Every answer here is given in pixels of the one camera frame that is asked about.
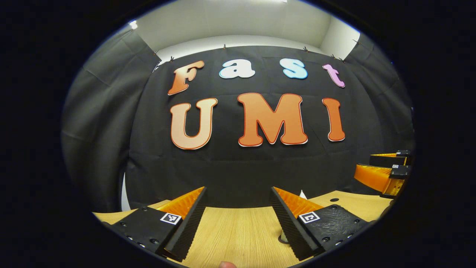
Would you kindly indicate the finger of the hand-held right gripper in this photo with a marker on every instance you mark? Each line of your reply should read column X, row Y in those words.
column 386, row 160
column 372, row 176

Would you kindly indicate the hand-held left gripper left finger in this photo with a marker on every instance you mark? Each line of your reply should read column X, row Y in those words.
column 189, row 223

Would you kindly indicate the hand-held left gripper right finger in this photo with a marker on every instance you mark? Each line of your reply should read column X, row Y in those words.
column 288, row 223

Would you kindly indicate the white toothpaste tube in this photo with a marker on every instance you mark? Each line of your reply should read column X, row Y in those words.
column 303, row 195

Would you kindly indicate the wooden desktop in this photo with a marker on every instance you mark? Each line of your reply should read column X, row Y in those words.
column 238, row 234

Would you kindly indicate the black backdrop cloth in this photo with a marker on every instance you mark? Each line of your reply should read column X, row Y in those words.
column 241, row 167

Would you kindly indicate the ceiling light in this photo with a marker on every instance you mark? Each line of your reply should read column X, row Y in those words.
column 132, row 24

